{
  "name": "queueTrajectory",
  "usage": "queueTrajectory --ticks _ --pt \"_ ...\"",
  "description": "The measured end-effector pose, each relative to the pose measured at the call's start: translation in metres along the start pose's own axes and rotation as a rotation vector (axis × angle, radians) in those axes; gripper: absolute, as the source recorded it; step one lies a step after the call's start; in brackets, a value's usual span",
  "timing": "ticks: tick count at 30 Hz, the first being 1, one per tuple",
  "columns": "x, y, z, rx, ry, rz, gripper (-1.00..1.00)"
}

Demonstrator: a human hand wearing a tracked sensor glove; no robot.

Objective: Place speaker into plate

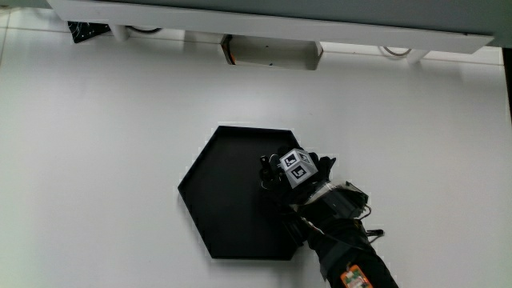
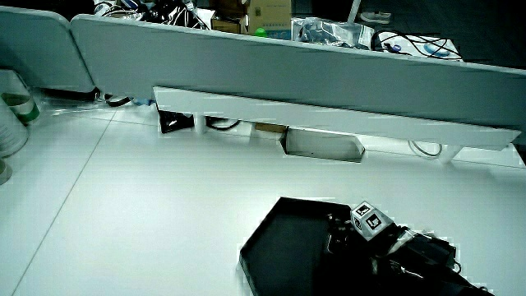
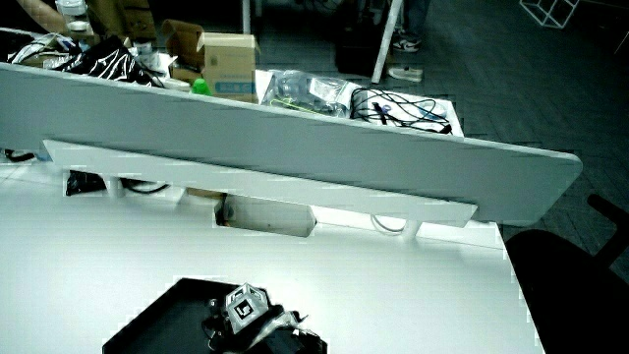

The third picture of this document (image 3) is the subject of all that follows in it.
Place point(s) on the clear plastic container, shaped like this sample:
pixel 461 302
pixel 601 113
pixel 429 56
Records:
pixel 74 15

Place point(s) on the person's right hand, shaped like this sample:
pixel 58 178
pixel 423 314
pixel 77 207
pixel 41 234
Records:
pixel 244 309

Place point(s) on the black plate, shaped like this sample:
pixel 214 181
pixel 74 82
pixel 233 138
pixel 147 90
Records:
pixel 169 319

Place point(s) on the light cardboard box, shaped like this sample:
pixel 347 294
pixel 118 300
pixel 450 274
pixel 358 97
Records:
pixel 230 64

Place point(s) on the brown open cardboard box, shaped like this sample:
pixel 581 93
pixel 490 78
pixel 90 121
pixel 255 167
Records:
pixel 184 41

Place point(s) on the white slanted pole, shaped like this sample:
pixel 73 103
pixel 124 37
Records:
pixel 386 41

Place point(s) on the black office chair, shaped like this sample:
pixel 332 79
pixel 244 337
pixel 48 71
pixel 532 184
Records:
pixel 565 295

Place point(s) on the grey desk divider panel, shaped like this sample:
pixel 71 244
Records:
pixel 295 147

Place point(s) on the green plastic object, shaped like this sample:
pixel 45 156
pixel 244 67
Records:
pixel 201 87

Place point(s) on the black bundle under shelf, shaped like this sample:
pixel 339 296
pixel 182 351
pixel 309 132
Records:
pixel 83 183

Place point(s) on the black plastic bag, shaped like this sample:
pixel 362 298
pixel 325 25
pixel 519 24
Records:
pixel 105 61

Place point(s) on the clear plastic bag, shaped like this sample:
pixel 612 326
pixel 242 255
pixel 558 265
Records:
pixel 304 93

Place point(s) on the white upright pole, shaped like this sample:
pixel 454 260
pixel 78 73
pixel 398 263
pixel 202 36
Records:
pixel 246 16

